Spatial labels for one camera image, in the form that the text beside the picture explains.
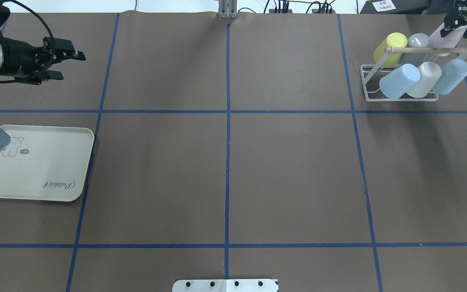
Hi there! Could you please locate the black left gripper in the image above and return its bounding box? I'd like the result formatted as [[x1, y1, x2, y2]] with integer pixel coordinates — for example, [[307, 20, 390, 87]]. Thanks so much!
[[0, 37, 86, 85]]

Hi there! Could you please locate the pink plastic cup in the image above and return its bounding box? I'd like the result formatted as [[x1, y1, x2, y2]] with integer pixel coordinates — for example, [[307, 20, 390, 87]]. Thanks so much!
[[429, 23, 467, 48]]

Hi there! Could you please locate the grey plastic cup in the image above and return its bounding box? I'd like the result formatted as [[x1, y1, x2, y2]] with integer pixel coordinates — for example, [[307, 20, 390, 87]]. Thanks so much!
[[398, 33, 433, 67]]

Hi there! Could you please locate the light blue plastic cup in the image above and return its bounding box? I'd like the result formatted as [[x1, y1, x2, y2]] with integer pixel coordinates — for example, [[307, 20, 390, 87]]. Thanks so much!
[[432, 58, 467, 95]]

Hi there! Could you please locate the cream white plastic cup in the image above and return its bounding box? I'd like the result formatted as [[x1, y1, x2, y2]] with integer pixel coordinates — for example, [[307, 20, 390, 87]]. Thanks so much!
[[406, 62, 442, 99]]

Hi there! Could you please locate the yellow plastic cup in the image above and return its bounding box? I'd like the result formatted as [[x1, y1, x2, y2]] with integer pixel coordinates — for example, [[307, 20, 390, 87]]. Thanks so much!
[[373, 32, 408, 68]]

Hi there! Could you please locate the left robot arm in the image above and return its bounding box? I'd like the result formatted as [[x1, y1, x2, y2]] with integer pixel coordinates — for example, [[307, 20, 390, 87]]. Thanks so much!
[[0, 36, 86, 152]]

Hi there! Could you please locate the cream plastic tray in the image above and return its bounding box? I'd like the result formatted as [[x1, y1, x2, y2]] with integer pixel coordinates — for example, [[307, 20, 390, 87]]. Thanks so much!
[[0, 125, 94, 202]]

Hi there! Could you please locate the white wire cup rack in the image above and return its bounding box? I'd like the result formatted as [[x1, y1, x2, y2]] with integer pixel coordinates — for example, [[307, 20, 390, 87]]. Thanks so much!
[[360, 47, 467, 102]]

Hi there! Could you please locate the aluminium frame post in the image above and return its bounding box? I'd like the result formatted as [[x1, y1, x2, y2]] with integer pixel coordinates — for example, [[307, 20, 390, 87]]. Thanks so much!
[[217, 0, 238, 19]]

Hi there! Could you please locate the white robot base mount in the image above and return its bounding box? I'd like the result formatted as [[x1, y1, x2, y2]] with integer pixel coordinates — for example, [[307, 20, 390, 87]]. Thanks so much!
[[172, 279, 279, 292]]

